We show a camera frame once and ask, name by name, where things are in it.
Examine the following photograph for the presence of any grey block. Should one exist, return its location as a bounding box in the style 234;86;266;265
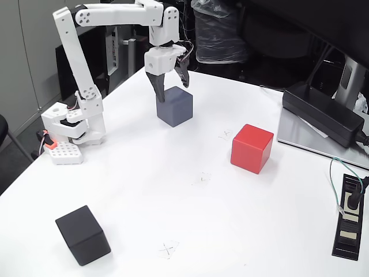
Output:
156;85;193;128

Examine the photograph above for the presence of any black block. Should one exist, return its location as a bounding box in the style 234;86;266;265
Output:
55;205;112;267

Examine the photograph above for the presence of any black computer case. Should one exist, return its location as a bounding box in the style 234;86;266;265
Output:
135;36;182;69

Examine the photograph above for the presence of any red block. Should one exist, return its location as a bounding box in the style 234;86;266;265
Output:
230;123;274;175

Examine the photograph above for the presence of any black power adapter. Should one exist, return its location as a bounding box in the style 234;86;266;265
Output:
281;81;366;148

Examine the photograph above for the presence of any black monitor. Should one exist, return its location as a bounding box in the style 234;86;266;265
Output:
242;0;369;70

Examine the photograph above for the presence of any black chair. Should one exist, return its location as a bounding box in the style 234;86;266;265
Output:
0;114;35;164

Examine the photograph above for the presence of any silver monitor stand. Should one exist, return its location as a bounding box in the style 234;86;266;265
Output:
331;56;369;112

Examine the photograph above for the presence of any white crumpled plastic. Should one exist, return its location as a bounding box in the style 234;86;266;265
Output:
353;91;369;114

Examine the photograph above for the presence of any black power strip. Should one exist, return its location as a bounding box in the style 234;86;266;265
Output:
331;173;366;258

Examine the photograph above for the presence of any red white servo cable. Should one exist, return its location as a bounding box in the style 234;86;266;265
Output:
177;40;194;62

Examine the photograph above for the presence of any grey metal post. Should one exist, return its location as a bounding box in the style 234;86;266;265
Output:
123;38;137;77

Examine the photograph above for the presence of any orange connector with wires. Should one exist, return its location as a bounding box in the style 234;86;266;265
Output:
36;130;57;156

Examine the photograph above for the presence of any silver monitor base plate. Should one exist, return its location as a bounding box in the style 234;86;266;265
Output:
277;108;369;170

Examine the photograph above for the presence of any green cable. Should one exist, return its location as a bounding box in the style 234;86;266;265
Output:
329;157;364;214

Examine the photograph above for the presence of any black plug with cable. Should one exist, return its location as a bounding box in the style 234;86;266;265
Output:
345;175;369;210

